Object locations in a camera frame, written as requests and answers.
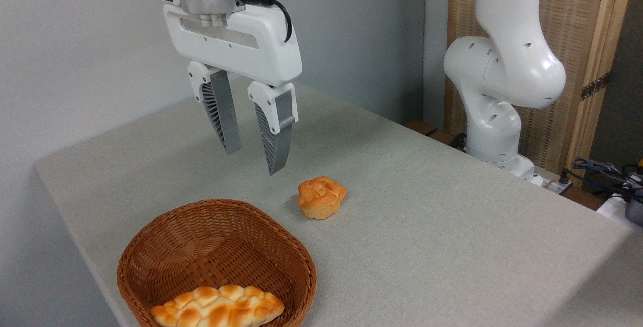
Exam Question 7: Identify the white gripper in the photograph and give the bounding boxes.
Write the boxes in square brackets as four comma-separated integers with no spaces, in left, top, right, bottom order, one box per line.
[163,2,303,176]

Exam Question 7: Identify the long braided bread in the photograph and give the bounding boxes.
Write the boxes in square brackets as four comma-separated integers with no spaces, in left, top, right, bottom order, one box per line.
[151,285,285,327]

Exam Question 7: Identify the round knotted bread roll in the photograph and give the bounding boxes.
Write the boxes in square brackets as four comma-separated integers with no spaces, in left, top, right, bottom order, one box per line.
[298,176,347,220]

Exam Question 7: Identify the brown wicker basket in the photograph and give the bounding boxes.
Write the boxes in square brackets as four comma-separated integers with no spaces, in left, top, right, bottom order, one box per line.
[117,199,317,327]

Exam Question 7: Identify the white power strip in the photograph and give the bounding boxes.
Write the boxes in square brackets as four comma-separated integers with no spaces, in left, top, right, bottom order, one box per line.
[532,168,573,195]

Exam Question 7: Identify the wooden woven folding screen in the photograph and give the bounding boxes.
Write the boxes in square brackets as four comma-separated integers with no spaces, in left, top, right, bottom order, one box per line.
[445,0,636,187]

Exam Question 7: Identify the white box with dark device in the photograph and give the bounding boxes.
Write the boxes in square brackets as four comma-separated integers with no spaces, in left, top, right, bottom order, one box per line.
[597,192,643,230]

